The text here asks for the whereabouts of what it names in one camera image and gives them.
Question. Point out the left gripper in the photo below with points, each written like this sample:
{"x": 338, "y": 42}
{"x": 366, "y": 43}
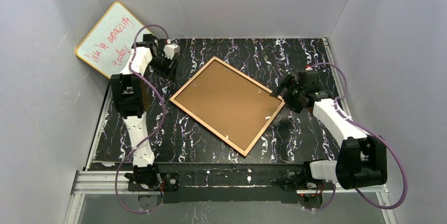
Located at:
{"x": 163, "y": 62}

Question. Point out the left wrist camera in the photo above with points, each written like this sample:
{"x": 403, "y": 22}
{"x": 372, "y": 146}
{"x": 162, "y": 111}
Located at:
{"x": 170, "y": 50}

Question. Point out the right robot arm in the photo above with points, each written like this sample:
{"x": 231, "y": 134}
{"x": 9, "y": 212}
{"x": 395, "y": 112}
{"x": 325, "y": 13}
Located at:
{"x": 362, "y": 159}

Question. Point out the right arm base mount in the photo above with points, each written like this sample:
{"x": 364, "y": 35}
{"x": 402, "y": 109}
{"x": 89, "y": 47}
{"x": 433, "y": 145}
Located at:
{"x": 293, "y": 181}

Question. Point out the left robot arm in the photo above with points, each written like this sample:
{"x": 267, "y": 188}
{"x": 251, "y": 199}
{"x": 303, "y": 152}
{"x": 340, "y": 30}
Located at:
{"x": 131, "y": 100}

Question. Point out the white board yellow rim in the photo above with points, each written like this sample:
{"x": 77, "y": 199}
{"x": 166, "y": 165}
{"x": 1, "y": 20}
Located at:
{"x": 107, "y": 47}

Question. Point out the aluminium rail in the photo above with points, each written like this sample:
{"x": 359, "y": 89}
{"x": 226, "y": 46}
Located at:
{"x": 217, "y": 183}

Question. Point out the wooden picture frame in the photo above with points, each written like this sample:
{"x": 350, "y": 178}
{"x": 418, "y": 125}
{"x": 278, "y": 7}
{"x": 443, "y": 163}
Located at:
{"x": 244, "y": 151}

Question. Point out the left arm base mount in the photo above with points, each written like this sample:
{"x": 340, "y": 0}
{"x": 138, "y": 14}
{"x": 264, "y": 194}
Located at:
{"x": 150, "y": 182}

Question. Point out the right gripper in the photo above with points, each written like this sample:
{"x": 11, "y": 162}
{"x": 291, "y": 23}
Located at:
{"x": 289, "y": 89}

